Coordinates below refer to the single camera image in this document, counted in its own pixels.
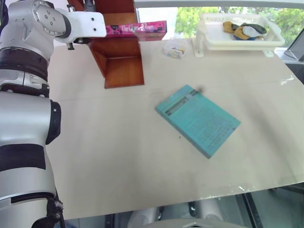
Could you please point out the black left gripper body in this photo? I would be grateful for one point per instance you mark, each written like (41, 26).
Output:
(82, 40)

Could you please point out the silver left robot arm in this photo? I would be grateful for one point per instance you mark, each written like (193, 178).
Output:
(22, 114)

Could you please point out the wooden bookshelf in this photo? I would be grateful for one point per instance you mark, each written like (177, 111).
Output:
(123, 69)

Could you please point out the teal book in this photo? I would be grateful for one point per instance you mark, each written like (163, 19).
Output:
(202, 121)

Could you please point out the pink box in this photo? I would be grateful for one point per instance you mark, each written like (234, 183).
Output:
(133, 29)

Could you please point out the clear plastic box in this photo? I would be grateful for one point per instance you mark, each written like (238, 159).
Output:
(176, 49)

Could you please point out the white plastic basket stand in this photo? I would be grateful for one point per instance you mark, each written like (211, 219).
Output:
(199, 47)

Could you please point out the white plastic basket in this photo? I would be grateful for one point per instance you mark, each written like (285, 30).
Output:
(213, 35)

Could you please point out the blue yellow fabric item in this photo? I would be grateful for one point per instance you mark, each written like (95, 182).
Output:
(242, 34)

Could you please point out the black fabric item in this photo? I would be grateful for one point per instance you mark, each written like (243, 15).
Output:
(257, 28)

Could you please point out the silver robot body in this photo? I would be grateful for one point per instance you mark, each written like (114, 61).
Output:
(190, 213)

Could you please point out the dark tablet on stand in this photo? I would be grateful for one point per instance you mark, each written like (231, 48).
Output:
(298, 46)

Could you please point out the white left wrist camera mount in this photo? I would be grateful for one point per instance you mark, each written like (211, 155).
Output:
(83, 23)

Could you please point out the black table frame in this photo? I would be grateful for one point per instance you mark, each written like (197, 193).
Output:
(253, 211)

